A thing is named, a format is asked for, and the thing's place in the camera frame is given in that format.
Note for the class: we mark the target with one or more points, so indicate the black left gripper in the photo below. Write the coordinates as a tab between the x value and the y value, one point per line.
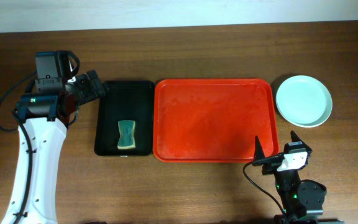
90	93

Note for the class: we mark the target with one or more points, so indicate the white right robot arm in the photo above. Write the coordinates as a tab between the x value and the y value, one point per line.
302	200

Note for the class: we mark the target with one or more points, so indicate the white plate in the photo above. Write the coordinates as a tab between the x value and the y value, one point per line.
307	125

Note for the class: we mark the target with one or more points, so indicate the mint green plate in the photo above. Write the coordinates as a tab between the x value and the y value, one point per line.
301	90

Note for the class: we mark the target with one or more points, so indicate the red plastic tray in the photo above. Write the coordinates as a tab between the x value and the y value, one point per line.
213	119

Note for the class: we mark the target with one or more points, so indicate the light blue plate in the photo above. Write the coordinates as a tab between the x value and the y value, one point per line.
305	113

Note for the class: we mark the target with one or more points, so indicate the green and yellow sponge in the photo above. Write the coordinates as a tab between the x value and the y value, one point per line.
126	132

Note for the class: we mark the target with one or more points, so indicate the black plastic tray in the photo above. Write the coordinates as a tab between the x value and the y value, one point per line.
125	100

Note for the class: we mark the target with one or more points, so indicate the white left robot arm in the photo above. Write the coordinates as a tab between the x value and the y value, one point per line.
43	117

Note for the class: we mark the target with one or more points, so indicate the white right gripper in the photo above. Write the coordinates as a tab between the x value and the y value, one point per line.
259	153

